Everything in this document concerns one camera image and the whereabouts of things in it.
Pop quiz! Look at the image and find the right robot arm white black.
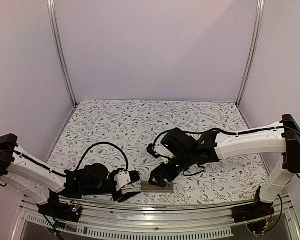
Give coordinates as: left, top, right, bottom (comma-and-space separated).
147, 114, 300, 218

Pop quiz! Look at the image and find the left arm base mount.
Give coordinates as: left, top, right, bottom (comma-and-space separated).
36, 190, 83, 223

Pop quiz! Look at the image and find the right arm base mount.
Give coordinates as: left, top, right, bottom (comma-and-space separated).
231, 186, 275, 223

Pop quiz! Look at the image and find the white remote control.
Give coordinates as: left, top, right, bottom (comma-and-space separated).
141, 181, 174, 193

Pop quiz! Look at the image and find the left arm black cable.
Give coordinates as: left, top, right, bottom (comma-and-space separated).
74, 141, 130, 173

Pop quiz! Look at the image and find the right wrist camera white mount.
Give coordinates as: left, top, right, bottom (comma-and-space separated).
146, 143, 174, 164

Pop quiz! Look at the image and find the aluminium front rail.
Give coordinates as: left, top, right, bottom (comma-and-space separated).
11, 194, 300, 240

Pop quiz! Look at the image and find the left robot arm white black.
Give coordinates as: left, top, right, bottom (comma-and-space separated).
0, 133, 140, 217

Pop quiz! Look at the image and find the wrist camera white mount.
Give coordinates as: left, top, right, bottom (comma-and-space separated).
114, 170, 141, 191
146, 143, 174, 164

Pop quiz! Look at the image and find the aluminium frame post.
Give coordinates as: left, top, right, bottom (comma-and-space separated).
235, 0, 265, 108
46, 0, 78, 108

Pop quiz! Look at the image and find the right aluminium frame post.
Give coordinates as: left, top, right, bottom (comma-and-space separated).
235, 0, 265, 108

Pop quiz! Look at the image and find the floral patterned table mat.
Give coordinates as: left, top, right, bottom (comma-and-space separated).
48, 100, 268, 206

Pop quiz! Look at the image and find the left aluminium frame post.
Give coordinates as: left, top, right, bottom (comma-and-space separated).
46, 0, 78, 108

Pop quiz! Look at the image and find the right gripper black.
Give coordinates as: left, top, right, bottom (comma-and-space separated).
148, 151, 194, 188

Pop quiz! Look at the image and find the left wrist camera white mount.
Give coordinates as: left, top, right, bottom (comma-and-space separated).
114, 170, 141, 191

